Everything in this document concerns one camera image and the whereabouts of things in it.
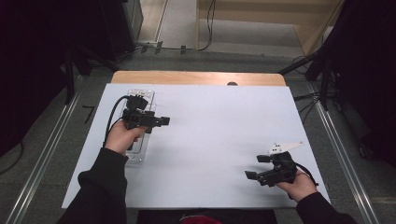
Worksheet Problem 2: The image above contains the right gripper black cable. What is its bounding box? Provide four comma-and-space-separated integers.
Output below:
293, 161, 320, 188

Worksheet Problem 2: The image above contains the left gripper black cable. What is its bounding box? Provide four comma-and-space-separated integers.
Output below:
102, 94, 131, 147

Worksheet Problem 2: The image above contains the black floor cable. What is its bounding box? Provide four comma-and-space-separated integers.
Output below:
0, 140, 25, 175

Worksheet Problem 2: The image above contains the black hanging cable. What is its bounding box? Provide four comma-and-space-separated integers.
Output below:
197, 0, 218, 52

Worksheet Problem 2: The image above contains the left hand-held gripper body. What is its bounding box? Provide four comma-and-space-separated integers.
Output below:
120, 94, 157, 135

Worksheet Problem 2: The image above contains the red cloth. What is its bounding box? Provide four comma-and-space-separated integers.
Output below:
177, 214, 222, 224

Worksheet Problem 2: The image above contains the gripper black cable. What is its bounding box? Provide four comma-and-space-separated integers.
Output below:
102, 94, 131, 147
293, 161, 320, 188

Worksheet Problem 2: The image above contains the clear plastic long container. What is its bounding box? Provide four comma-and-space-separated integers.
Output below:
124, 89, 156, 165

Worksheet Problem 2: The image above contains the white table board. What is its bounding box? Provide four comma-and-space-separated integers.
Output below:
61, 82, 332, 210

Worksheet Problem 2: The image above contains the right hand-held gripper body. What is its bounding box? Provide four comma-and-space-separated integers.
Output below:
257, 141, 304, 188

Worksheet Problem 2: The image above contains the person's dark lap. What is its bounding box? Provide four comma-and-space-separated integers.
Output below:
135, 208, 278, 224

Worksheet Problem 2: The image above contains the bundle of black floor cables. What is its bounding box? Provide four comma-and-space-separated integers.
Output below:
292, 91, 323, 124

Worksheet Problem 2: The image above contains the black metal stand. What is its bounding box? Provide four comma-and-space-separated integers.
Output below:
62, 45, 120, 105
277, 43, 332, 111

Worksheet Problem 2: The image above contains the person's left hand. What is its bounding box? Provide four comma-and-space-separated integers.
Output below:
104, 119, 148, 157

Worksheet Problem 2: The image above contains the light wooden shelf unit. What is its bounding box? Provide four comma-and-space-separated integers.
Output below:
195, 0, 345, 58

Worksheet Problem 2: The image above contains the dark cabinet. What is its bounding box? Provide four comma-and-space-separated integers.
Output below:
99, 0, 145, 61

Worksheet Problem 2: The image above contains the metal floor rail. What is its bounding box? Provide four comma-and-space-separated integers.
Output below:
5, 74, 84, 224
306, 82, 381, 224

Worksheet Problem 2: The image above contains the person's right hand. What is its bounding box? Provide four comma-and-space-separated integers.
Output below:
275, 169, 319, 203

